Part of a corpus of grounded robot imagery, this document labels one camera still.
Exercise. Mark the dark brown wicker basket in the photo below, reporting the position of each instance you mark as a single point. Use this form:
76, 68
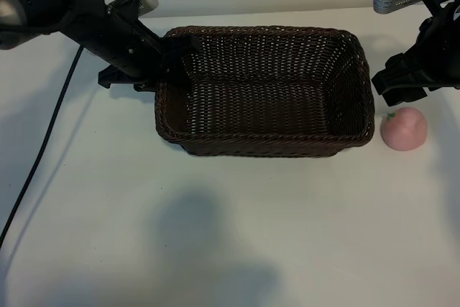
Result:
258, 105

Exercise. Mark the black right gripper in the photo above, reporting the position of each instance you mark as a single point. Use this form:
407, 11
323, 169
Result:
440, 51

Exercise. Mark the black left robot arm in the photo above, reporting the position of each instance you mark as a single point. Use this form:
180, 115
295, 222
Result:
46, 1

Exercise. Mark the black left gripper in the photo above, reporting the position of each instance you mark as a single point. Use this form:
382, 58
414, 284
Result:
125, 48

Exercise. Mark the pink peach with green leaf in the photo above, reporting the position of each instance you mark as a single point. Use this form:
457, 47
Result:
404, 131

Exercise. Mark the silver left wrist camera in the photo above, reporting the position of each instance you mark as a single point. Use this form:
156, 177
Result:
150, 2

